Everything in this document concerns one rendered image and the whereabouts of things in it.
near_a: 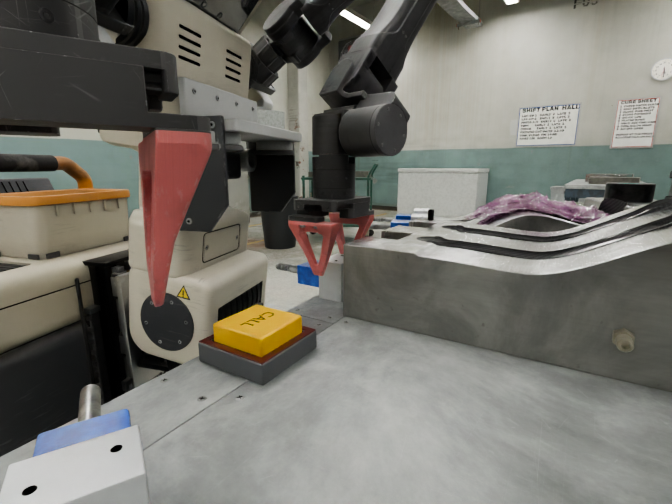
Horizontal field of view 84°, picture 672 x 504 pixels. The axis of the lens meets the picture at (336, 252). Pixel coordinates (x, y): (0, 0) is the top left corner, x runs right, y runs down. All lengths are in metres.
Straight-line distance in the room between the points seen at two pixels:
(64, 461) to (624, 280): 0.39
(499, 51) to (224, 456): 7.97
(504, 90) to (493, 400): 7.66
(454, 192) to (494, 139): 1.33
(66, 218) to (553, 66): 7.53
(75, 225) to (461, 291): 0.74
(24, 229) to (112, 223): 0.16
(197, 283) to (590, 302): 0.52
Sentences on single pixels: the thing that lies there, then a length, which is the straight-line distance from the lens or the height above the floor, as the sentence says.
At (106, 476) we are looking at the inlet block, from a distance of 0.20.
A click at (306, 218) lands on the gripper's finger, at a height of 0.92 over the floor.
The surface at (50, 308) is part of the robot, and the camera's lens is 0.82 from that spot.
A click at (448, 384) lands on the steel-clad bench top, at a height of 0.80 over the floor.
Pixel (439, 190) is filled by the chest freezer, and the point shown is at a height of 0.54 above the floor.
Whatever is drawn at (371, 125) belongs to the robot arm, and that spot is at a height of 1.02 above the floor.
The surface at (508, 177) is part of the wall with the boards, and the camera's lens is 7.77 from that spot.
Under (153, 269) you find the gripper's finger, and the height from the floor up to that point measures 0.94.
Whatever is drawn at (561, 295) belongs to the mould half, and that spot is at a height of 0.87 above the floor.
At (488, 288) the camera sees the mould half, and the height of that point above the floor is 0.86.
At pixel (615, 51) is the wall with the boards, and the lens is 7.82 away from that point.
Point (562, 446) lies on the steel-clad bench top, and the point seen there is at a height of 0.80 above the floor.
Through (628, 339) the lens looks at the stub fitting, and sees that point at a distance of 0.38.
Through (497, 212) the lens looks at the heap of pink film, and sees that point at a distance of 0.77.
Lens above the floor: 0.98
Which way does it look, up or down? 13 degrees down
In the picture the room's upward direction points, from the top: straight up
